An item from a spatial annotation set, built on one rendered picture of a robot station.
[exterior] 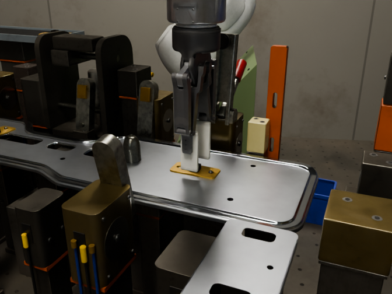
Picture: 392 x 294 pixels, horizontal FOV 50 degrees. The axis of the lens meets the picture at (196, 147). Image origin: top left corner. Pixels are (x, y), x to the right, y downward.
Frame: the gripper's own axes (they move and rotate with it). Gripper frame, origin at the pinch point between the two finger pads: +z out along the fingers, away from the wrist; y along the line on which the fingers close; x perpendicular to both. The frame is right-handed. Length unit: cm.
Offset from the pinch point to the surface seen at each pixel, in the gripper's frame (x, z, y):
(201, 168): 0.8, 4.3, -0.6
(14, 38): -64, -11, -27
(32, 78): -51, -3, -17
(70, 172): -19.9, 4.7, 9.1
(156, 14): -129, 4, -232
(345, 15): 3, 3, -268
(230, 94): 1.5, -6.0, -13.6
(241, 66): 0.4, -9.1, -24.0
